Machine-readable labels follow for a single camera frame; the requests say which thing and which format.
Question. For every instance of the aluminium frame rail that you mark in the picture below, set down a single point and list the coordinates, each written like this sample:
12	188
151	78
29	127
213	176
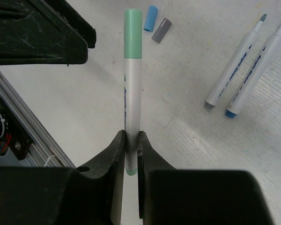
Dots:
44	151

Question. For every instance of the grey white marker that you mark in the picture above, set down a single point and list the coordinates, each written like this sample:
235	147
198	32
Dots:
233	65

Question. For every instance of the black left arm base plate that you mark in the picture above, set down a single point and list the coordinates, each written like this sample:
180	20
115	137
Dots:
13	136

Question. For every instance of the grey pen cap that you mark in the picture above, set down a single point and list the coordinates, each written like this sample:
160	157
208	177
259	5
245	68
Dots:
161	31

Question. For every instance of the light blue pen cap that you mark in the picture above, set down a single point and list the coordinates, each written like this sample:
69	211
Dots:
151	18

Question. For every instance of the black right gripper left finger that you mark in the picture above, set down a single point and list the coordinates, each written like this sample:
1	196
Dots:
88	195

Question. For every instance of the mint capped white marker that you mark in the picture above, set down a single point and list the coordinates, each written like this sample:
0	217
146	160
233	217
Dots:
132	85

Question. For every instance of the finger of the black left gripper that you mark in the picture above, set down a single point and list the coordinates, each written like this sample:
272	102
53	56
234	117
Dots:
43	32

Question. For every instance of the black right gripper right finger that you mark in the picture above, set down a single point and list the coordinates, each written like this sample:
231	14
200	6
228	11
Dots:
170	196

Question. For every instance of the light blue white marker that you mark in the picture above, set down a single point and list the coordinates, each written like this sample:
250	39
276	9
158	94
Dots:
264	57

